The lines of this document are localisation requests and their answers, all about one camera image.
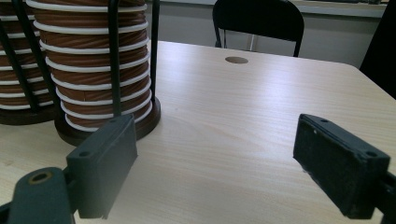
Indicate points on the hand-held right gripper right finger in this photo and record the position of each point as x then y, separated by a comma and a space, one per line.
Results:
339, 168

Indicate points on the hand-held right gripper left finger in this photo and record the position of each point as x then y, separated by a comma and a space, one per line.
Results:
102, 165

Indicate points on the stack of brown paper cups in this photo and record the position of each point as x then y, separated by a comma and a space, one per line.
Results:
81, 59
9, 76

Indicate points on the black chair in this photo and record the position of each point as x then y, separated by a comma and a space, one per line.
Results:
258, 18

